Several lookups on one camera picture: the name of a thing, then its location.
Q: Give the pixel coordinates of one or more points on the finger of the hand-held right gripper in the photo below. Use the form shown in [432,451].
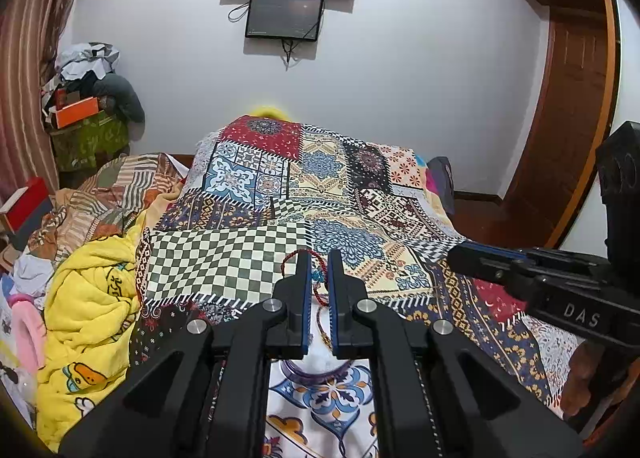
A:
[487,263]

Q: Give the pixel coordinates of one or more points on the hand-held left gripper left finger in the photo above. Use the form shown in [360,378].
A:
[305,318]

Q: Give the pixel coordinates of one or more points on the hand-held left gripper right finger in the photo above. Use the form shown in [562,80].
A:
[333,323]

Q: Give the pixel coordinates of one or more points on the dark blue pillow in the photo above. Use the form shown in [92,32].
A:
[444,183]

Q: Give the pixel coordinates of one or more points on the wooden door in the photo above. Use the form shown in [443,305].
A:
[565,138]

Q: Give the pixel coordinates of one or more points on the patchwork printed blanket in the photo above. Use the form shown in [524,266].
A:
[350,198]

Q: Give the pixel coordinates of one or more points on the yellow pillow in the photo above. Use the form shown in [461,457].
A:
[267,112]

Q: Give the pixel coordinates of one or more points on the yellow cartoon blanket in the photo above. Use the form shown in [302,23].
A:
[85,318]

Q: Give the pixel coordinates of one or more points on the striped brown blanket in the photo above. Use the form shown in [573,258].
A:
[100,198]

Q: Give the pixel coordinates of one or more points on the white crumpled cloth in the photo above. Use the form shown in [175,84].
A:
[32,275]

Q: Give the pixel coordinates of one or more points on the green patterned cloth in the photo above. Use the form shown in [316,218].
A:
[90,141]

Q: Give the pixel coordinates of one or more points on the red box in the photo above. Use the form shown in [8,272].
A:
[30,203]

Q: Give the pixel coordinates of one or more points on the orange box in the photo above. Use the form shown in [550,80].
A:
[75,112]

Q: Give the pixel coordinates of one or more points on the pile of clothes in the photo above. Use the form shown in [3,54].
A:
[100,73]

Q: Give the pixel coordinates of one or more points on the striped brown curtain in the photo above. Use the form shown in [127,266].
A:
[30,63]

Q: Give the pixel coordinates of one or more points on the small black wall monitor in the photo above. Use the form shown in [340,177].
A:
[284,14]

